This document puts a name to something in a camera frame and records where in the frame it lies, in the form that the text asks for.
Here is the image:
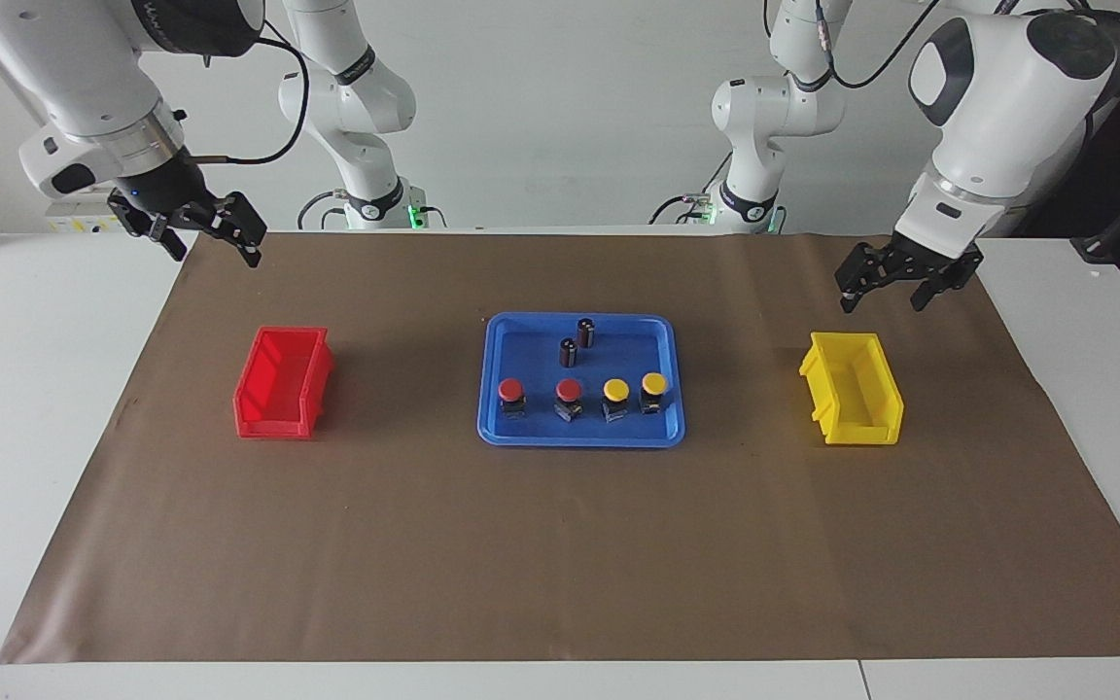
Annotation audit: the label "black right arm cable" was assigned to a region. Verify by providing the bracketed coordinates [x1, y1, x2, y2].
[181, 34, 312, 166]

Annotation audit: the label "blue plastic tray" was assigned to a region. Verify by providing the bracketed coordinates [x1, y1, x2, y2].
[477, 312, 686, 449]

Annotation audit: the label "black base cables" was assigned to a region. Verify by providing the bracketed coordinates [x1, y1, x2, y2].
[297, 190, 448, 231]
[647, 151, 728, 228]

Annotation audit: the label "brown paper mat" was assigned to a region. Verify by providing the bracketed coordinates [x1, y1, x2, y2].
[0, 230, 1120, 665]

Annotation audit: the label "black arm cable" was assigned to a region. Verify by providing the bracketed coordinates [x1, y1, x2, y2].
[764, 0, 1120, 93]
[181, 34, 312, 166]

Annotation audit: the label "yellow plastic bin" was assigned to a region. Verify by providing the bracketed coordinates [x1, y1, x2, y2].
[799, 332, 905, 446]

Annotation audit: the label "white wall socket box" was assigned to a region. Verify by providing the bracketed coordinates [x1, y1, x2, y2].
[43, 188, 149, 234]

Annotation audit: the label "black right base cables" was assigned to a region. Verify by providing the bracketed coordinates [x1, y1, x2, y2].
[297, 190, 448, 231]

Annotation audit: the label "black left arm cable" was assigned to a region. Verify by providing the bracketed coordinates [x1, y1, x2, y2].
[764, 0, 1120, 93]

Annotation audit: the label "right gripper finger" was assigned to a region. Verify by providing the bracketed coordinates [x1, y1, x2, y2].
[219, 192, 268, 269]
[146, 218, 191, 263]

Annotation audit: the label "red plastic bin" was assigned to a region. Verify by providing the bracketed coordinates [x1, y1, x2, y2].
[233, 326, 334, 440]

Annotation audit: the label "black left base cables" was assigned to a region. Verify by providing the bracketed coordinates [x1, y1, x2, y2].
[647, 151, 728, 228]

